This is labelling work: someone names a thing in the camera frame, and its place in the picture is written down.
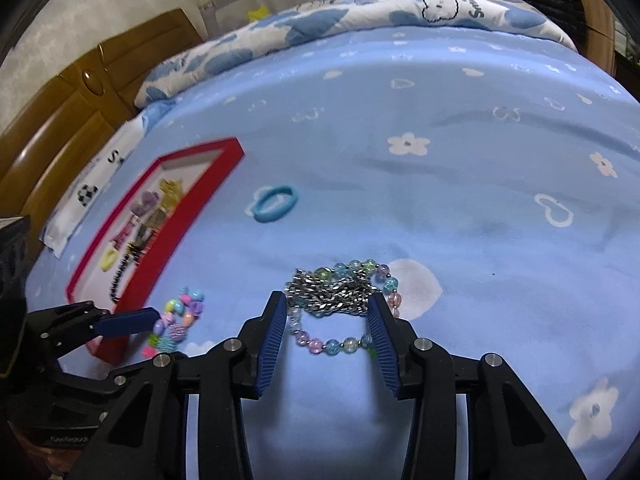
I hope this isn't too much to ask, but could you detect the colourful bead bracelet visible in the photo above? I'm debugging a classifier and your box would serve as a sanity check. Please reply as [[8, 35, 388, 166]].
[[141, 286, 207, 359]]

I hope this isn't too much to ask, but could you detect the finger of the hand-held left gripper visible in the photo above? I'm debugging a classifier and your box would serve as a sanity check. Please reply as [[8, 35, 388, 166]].
[[29, 301, 162, 362]]

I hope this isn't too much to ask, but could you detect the yellow hair claw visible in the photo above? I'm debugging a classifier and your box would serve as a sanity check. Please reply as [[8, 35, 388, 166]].
[[157, 178, 183, 208]]

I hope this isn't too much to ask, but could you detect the red shallow box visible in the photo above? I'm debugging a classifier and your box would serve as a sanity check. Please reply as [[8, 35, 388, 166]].
[[66, 137, 246, 363]]

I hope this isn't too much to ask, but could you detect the silver chain bracelet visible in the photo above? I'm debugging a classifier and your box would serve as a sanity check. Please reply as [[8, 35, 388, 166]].
[[285, 267, 381, 319]]

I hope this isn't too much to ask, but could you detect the white printed pillow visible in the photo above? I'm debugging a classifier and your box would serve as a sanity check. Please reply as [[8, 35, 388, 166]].
[[42, 122, 151, 260]]

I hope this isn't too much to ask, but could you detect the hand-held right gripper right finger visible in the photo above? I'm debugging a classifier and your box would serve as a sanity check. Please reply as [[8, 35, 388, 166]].
[[366, 292, 588, 480]]

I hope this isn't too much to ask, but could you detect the blue floral bed sheet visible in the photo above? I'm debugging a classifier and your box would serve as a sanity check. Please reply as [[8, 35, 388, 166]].
[[22, 25, 640, 480]]

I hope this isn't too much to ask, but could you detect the black bead bracelet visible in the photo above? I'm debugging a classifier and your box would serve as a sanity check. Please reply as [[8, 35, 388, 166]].
[[109, 242, 146, 304]]

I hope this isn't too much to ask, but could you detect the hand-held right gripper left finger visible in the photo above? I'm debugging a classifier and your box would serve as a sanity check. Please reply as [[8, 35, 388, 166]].
[[65, 290, 289, 480]]

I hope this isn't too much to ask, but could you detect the pastel glass bead bracelet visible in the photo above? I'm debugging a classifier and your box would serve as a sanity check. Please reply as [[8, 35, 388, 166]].
[[287, 259, 403, 359]]

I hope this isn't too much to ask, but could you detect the purple hair tie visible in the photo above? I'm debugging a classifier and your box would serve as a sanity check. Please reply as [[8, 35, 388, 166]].
[[131, 191, 160, 216]]

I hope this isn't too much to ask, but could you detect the wooden wardrobe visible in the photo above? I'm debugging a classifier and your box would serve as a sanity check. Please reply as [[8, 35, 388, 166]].
[[570, 0, 622, 68]]

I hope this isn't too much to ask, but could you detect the blue hair tie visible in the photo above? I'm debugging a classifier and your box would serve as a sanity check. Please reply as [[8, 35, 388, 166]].
[[251, 185, 297, 223]]

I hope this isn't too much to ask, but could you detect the blue and white cloud quilt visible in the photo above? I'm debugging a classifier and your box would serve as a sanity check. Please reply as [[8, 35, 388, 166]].
[[135, 0, 576, 109]]

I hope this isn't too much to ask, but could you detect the wooden headboard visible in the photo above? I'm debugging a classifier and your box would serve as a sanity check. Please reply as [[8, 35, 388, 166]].
[[0, 7, 211, 221]]

